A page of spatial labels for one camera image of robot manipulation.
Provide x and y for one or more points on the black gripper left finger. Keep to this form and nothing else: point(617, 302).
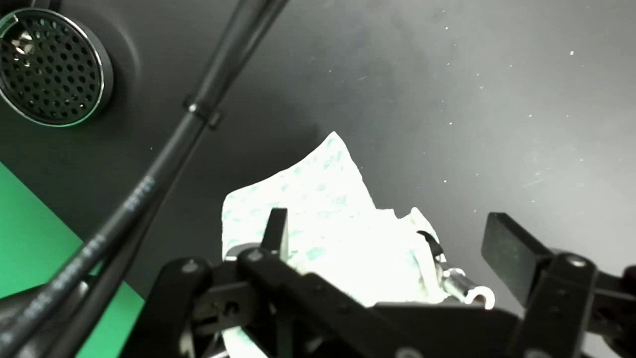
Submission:
point(172, 312)

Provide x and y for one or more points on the white towel with green print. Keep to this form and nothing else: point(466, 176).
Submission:
point(331, 220)

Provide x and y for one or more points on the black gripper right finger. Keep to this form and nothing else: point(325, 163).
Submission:
point(549, 300)

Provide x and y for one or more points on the green sheet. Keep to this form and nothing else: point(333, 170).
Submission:
point(32, 246)

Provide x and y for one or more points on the round perforated metal grille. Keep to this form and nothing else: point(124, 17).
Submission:
point(50, 67)

